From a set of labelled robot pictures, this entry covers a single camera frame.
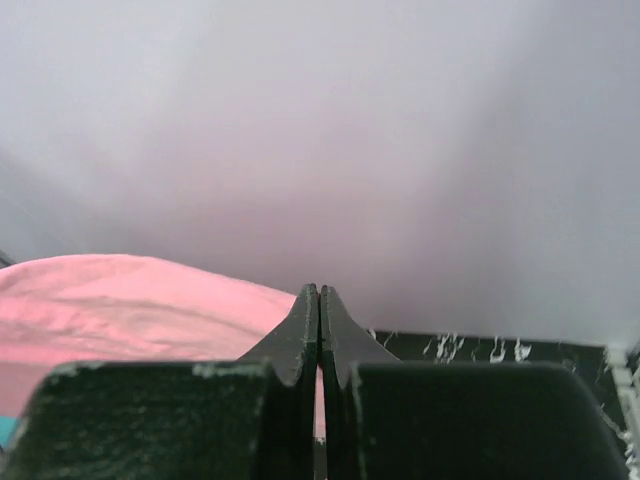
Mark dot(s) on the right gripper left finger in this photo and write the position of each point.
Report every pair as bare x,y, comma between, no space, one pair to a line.
252,418

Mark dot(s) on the pink t shirt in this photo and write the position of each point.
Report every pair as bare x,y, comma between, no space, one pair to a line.
122,307

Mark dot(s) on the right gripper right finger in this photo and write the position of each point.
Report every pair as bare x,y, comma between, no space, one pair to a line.
393,419

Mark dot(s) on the cyan t shirt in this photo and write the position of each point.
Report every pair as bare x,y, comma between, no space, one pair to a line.
9,427

